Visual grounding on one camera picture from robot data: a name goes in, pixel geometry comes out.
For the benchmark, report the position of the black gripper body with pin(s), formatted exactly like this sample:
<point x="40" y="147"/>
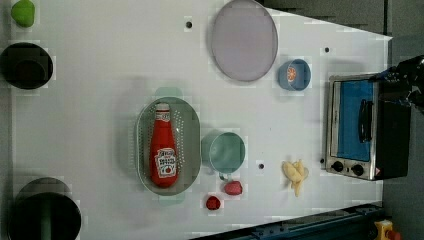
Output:
<point x="403" y="84"/>

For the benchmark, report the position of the red plush ketchup bottle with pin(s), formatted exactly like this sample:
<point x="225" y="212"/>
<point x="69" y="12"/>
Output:
<point x="163" y="155"/>

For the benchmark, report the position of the mint green oval strainer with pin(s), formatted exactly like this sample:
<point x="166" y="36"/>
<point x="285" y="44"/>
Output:
<point x="186" y="132"/>

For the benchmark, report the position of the silver toaster oven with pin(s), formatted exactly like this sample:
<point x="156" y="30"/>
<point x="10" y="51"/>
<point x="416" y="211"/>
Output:
<point x="367" y="138"/>

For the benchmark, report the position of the blue bowl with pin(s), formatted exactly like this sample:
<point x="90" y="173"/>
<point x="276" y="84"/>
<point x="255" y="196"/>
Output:
<point x="302" y="79"/>

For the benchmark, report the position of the orange fruit slice toy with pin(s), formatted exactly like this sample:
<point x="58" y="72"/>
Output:
<point x="291" y="74"/>

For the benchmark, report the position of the peeled plush banana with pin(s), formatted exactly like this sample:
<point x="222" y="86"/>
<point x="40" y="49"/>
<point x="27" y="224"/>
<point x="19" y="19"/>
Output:
<point x="296" y="172"/>

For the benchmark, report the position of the yellow and red clamp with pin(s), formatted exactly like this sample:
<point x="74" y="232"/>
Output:
<point x="385" y="231"/>

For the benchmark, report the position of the grey round tray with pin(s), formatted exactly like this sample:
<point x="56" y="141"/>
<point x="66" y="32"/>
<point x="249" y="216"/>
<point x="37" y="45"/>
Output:
<point x="244" y="41"/>

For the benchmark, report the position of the mint green metal cup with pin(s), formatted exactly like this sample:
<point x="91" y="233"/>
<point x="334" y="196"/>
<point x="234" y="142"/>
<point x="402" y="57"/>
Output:
<point x="223" y="153"/>

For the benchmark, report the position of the plush strawberry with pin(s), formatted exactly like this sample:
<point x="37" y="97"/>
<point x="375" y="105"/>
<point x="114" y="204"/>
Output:
<point x="233" y="188"/>

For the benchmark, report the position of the small red tomato toy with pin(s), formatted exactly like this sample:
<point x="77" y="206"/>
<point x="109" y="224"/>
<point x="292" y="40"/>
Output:
<point x="213" y="203"/>

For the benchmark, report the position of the black cylindrical cup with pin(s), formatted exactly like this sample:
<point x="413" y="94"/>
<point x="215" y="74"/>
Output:
<point x="26" y="66"/>

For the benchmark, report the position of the large black cylindrical container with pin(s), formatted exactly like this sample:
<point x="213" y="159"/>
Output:
<point x="44" y="210"/>

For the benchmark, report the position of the green plush pear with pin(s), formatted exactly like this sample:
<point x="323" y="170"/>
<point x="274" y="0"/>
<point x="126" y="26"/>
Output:
<point x="23" y="13"/>

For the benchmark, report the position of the blue metal frame rail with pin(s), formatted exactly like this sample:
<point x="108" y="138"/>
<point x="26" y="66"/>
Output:
<point x="353" y="223"/>

